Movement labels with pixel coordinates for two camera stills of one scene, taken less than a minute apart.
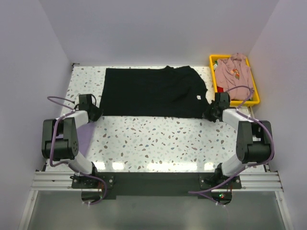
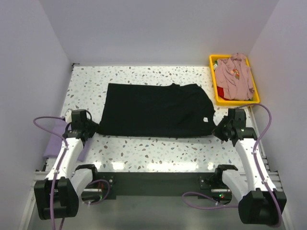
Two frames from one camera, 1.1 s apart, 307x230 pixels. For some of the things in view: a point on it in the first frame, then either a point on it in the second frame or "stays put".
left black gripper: x=99 y=113 to x=93 y=126
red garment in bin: x=219 y=89 stays put
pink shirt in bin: x=234 y=74 stays put
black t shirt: x=173 y=91 to x=138 y=110
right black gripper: x=213 y=119 to x=217 y=131
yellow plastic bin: x=213 y=59 stays put
